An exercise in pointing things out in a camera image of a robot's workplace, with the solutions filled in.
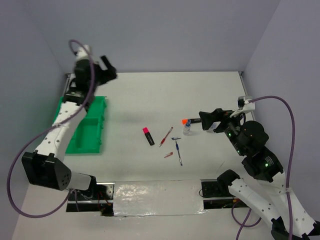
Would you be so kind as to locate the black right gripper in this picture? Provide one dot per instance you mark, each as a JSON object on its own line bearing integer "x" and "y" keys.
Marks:
{"x": 218, "y": 114}

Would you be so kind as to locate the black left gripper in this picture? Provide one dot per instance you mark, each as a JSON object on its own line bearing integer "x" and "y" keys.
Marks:
{"x": 108, "y": 75}

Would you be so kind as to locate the orange highlighter marker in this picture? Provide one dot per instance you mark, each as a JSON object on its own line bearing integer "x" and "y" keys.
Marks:
{"x": 192, "y": 120}

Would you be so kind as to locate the blue gel pen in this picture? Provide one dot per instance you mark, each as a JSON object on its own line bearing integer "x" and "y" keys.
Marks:
{"x": 178, "y": 152}

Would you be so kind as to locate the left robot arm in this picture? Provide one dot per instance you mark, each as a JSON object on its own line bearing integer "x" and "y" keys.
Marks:
{"x": 44, "y": 167}

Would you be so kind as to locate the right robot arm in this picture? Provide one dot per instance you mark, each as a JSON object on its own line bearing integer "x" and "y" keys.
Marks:
{"x": 283, "y": 214}

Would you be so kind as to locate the clear tub of paperclips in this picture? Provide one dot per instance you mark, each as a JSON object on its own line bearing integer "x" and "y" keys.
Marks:
{"x": 212, "y": 127}

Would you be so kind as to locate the clear blue-capped glue bottle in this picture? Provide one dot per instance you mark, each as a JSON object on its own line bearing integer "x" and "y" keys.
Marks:
{"x": 187, "y": 128}

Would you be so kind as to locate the red gel pen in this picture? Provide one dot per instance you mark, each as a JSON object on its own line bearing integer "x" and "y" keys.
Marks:
{"x": 165, "y": 137}

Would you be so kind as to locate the green compartment bin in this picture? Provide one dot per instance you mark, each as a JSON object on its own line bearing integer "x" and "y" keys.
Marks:
{"x": 80, "y": 135}

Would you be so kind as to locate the silver tape sheet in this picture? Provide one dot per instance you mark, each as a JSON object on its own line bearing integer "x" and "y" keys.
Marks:
{"x": 157, "y": 198}

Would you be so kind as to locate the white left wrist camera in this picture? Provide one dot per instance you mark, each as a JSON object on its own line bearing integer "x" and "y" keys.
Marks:
{"x": 83, "y": 56}

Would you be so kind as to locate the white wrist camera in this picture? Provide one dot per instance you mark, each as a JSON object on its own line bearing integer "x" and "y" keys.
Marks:
{"x": 244, "y": 106}
{"x": 83, "y": 56}

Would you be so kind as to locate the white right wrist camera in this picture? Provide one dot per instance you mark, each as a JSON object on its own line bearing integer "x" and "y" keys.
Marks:
{"x": 244, "y": 106}

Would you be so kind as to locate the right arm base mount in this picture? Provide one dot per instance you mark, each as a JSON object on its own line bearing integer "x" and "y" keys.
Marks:
{"x": 214, "y": 198}

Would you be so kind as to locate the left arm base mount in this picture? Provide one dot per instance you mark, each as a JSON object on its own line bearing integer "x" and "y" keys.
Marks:
{"x": 101, "y": 202}

